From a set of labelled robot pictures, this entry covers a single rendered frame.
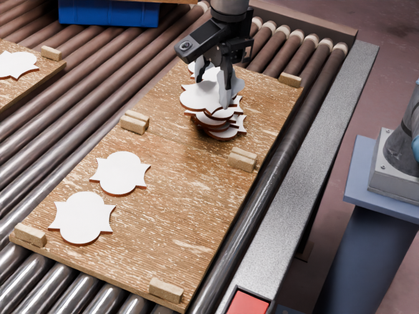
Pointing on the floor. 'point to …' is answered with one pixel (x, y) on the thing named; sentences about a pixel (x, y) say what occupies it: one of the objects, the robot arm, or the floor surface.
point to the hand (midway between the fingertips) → (209, 95)
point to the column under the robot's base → (365, 243)
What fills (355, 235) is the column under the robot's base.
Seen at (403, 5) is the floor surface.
